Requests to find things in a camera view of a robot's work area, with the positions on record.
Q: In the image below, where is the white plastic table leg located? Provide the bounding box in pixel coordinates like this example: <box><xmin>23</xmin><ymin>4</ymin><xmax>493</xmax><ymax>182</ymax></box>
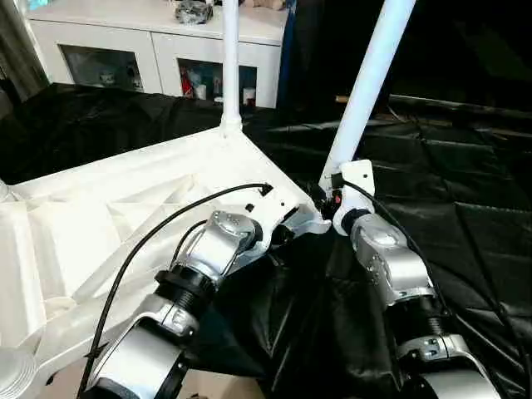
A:
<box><xmin>219</xmin><ymin>0</ymin><xmax>244</xmax><ymax>139</ymax></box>
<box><xmin>319</xmin><ymin>0</ymin><xmax>417</xmax><ymax>197</ymax></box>

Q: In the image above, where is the white plastic table top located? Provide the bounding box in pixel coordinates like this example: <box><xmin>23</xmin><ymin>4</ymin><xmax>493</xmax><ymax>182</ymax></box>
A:
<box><xmin>0</xmin><ymin>125</ymin><xmax>333</xmax><ymax>399</ymax></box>

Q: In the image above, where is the black mat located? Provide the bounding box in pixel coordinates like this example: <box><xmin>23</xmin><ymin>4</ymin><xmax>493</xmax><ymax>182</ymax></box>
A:
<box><xmin>0</xmin><ymin>81</ymin><xmax>532</xmax><ymax>399</ymax></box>

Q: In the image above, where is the dark grey bar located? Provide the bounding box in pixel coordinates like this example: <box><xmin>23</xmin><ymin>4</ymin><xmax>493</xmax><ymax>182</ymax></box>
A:
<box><xmin>389</xmin><ymin>94</ymin><xmax>532</xmax><ymax>119</ymax></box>

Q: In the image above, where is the shiny silver ornament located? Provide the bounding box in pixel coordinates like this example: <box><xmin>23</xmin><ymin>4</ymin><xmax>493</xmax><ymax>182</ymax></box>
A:
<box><xmin>174</xmin><ymin>0</ymin><xmax>215</xmax><ymax>25</ymax></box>

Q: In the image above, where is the white glass-door cabinet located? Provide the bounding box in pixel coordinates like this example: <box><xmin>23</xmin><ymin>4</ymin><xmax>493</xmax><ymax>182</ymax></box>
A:
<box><xmin>25</xmin><ymin>0</ymin><xmax>289</xmax><ymax>109</ymax></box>

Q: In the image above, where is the grey metal rack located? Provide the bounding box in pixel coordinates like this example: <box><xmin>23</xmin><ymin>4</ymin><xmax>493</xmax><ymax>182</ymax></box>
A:
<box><xmin>0</xmin><ymin>0</ymin><xmax>49</xmax><ymax>102</ymax></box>

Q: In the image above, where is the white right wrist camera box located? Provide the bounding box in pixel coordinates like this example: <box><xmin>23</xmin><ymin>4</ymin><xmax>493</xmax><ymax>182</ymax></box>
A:
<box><xmin>331</xmin><ymin>160</ymin><xmax>376</xmax><ymax>239</ymax></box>

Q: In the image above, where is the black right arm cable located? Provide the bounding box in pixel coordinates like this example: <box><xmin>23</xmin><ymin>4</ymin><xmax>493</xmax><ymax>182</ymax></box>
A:
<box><xmin>332</xmin><ymin>178</ymin><xmax>532</xmax><ymax>358</ymax></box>

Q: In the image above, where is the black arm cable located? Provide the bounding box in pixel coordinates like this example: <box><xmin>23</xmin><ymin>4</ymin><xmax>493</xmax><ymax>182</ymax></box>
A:
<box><xmin>332</xmin><ymin>178</ymin><xmax>532</xmax><ymax>358</ymax></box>
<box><xmin>75</xmin><ymin>182</ymin><xmax>274</xmax><ymax>397</ymax></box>

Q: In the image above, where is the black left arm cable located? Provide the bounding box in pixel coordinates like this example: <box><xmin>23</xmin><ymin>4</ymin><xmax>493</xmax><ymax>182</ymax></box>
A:
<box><xmin>75</xmin><ymin>182</ymin><xmax>274</xmax><ymax>397</ymax></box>

